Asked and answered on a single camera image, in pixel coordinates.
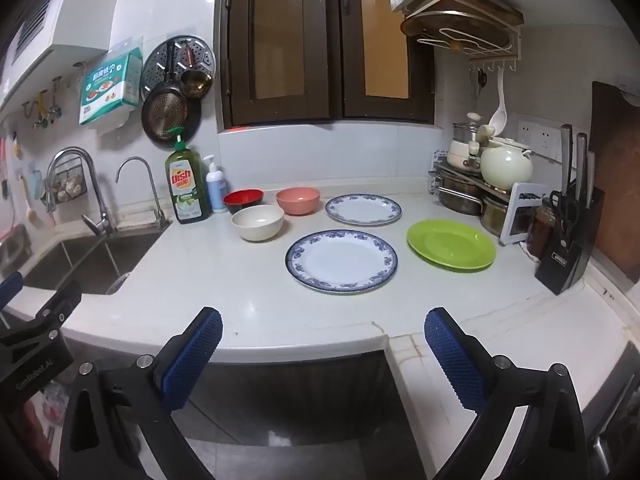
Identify white wall outlet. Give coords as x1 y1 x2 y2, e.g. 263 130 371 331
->
516 119 566 161

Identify brass ladle pot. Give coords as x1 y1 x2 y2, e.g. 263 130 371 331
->
179 45 213 99

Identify white plastic holder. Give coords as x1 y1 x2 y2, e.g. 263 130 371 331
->
500 182 550 246

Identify green plate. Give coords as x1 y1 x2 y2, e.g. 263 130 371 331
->
406 219 497 272

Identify dark frying pan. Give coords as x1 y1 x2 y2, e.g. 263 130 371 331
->
141 42 190 142

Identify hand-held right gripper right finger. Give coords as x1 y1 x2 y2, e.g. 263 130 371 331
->
424 307 591 480

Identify stainless steel sink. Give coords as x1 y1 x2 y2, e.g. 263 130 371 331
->
0 230 168 297

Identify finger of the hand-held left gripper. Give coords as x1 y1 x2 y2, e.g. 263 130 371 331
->
0 280 82 348
0 271 25 313

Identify wall-mounted metal rack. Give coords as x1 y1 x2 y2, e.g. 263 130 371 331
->
392 0 525 73

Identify green dish soap bottle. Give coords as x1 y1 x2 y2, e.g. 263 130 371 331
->
165 127 211 225

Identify large wooden cutting board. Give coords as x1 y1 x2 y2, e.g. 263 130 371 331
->
590 81 640 286

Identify cream ceramic teapot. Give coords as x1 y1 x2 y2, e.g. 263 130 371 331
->
480 136 533 192

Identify white rice spoon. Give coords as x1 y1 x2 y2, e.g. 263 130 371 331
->
488 67 510 136

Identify cream bowl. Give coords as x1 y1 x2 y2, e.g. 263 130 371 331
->
231 205 285 242

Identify dish brush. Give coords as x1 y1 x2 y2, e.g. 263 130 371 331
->
17 167 41 225

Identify cream pot with glass lid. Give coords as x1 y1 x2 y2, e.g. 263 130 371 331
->
446 112 493 168

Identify slim gooseneck faucet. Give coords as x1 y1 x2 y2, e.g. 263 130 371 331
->
116 156 168 229

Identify red and black bowl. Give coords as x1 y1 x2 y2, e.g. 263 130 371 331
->
223 189 264 215

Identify small blue floral plate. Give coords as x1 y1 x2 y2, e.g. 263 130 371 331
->
325 193 403 226

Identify dark brown window frame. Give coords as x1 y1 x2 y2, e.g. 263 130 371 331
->
215 0 436 133

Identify pink bowl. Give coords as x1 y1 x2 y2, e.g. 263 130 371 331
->
276 187 321 216

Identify round metal steamer tray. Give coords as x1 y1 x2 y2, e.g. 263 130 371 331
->
141 35 217 103

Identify paper towel pack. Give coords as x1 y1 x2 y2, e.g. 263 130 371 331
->
78 47 144 128

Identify black knife block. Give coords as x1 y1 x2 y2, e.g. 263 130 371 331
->
534 187 606 296

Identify dark glass jar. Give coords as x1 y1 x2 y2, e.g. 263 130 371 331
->
525 200 556 261

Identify round wooden cutting board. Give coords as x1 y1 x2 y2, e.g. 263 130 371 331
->
400 10 511 53

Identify metal pot rack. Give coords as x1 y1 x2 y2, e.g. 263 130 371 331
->
428 150 531 241

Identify large blue floral plate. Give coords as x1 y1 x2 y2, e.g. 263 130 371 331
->
285 229 399 295

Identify black kitchen scissors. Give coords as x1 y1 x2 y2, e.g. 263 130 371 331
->
550 190 581 241

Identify large chrome faucet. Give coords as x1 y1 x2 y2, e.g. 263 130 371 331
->
46 147 118 237

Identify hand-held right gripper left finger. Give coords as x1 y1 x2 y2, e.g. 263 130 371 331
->
59 306 223 480

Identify blue pump bottle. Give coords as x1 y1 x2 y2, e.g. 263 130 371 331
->
203 154 228 214

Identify black wire basket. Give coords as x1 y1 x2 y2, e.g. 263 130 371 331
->
47 155 88 206

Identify white range hood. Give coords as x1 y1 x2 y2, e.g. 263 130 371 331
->
0 0 131 111

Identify steel pot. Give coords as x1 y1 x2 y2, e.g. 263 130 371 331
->
435 170 486 216
480 192 516 236

